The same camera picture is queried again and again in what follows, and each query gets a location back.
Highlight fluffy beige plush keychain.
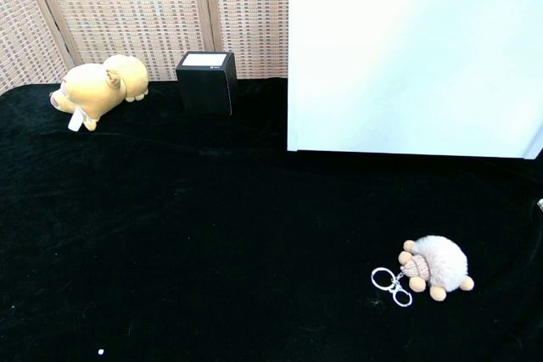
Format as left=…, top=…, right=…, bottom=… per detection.
left=371, top=235, right=475, bottom=308

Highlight white board panel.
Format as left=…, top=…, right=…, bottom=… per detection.
left=286, top=0, right=543, bottom=161

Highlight yellow plush bear toy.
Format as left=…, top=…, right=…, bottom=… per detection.
left=49, top=54, right=150, bottom=132

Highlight black velvet table cloth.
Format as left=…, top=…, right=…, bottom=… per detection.
left=0, top=76, right=543, bottom=362

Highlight black box with white top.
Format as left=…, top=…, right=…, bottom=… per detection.
left=176, top=51, right=238, bottom=117

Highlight woven bamboo folding screen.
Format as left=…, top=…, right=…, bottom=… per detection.
left=0, top=0, right=291, bottom=96

